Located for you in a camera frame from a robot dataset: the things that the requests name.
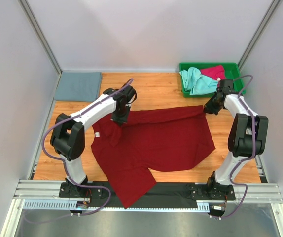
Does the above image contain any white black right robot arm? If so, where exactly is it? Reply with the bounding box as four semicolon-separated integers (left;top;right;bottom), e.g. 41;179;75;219
204;79;269;200

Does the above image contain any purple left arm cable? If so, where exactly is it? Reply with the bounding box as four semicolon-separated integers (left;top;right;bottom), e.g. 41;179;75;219
23;78;134;224

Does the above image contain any green plastic tray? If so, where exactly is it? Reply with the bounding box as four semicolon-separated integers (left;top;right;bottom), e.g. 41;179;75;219
179;62;245;98

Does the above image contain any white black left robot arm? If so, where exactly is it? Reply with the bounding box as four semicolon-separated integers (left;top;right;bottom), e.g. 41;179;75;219
50;84;137;198

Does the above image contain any pink t shirt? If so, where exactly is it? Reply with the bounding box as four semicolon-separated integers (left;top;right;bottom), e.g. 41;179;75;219
200;65;226;80

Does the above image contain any teal t shirt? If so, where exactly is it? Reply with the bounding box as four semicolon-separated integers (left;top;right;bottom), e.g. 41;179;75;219
179;67;218;96

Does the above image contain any slotted grey cable duct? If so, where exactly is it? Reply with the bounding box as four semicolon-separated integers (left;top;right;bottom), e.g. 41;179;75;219
23;200;210;213

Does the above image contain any folded grey blue t shirt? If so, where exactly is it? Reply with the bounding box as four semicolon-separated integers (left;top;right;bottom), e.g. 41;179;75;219
54;72;103;102

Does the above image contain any aluminium front frame rail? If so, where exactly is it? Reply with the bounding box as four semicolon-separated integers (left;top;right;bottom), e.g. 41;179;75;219
14;180;283;204

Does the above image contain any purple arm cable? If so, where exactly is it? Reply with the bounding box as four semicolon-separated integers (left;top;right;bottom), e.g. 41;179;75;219
209;75;259;220
23;78;134;224

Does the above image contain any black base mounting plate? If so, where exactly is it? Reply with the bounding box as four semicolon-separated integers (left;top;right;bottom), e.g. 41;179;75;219
58;181;236;209

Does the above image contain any dark red t shirt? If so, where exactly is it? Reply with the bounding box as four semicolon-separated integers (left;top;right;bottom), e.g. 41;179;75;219
91;106;215;208

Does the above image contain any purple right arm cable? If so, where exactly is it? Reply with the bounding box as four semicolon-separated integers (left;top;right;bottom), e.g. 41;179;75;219
209;75;259;220

